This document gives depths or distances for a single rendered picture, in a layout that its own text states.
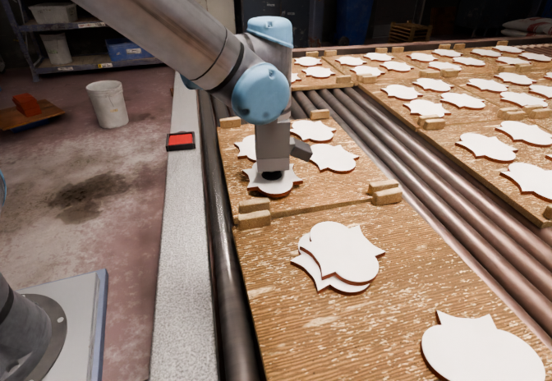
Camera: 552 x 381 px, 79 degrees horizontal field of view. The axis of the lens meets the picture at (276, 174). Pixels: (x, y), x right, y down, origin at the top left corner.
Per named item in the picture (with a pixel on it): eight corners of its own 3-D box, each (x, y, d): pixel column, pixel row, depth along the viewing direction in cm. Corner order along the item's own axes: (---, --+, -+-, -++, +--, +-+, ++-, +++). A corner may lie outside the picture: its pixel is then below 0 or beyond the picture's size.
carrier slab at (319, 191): (234, 224, 64) (233, 218, 63) (216, 131, 97) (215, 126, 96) (401, 199, 70) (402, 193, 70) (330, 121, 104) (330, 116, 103)
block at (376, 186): (370, 197, 68) (372, 186, 67) (365, 192, 70) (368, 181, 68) (397, 193, 69) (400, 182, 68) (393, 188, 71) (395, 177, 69)
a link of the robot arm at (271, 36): (234, 17, 56) (279, 13, 59) (238, 82, 62) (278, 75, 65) (255, 24, 50) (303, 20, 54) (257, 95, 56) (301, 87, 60)
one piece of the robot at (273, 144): (320, 103, 59) (314, 180, 68) (310, 86, 66) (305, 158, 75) (251, 105, 58) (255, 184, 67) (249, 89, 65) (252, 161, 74)
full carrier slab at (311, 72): (264, 94, 124) (264, 82, 122) (248, 64, 157) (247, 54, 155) (353, 86, 130) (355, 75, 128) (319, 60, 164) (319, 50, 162)
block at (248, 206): (239, 217, 63) (238, 205, 62) (238, 211, 65) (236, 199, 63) (270, 213, 64) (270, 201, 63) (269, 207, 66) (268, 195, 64)
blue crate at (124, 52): (111, 62, 452) (107, 45, 440) (108, 55, 484) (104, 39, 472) (158, 56, 476) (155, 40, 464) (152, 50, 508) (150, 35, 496)
